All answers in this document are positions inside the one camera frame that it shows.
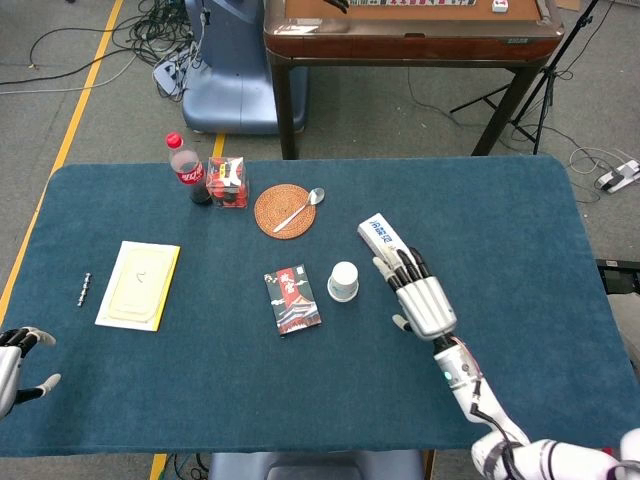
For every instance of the white power strip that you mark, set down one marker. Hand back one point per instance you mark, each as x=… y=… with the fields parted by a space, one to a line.
x=617 y=177
x=167 y=75

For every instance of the white paper cup blue print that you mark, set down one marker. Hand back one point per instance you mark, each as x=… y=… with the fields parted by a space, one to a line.
x=344 y=280

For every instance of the white pink toothpaste box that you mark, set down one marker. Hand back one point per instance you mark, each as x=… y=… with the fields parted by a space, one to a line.
x=380 y=235

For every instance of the clear box red items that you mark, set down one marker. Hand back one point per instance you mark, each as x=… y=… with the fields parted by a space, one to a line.
x=227 y=182

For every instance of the translucent plastic lid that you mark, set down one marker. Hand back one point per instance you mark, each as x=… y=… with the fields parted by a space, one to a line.
x=140 y=285

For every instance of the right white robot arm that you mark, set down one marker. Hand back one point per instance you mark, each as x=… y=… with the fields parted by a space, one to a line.
x=500 y=425

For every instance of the cola bottle red cap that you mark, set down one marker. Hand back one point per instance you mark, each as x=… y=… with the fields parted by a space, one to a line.
x=187 y=172

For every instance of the brown mahjong table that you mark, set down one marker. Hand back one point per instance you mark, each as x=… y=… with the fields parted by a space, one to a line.
x=400 y=45

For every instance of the white yellow book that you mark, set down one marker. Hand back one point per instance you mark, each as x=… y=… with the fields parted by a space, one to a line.
x=125 y=325

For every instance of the black red card box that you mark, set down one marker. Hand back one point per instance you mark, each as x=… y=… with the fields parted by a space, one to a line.
x=292 y=300

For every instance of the black tripod stand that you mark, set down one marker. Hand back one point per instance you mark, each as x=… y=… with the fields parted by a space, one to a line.
x=550 y=72

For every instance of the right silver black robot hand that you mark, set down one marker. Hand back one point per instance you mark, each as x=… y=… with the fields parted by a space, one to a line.
x=425 y=305

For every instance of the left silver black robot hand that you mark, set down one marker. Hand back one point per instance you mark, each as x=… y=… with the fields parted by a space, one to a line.
x=7 y=370

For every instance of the single white mahjong tile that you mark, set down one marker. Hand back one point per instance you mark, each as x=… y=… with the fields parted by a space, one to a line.
x=500 y=5

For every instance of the blue grey robot torso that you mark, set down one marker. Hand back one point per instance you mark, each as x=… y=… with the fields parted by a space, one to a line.
x=310 y=467

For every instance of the row of mahjong tiles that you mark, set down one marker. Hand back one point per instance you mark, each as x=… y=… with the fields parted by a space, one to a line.
x=410 y=2

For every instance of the round woven brown coaster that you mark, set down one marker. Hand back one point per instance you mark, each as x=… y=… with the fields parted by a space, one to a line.
x=272 y=210

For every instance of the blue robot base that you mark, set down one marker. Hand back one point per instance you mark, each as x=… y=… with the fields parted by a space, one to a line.
x=235 y=75

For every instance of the silver metal spoon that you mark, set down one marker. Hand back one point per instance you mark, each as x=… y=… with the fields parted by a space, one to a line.
x=316 y=196

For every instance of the black silver background robot hand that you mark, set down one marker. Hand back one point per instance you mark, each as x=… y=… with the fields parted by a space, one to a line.
x=337 y=4

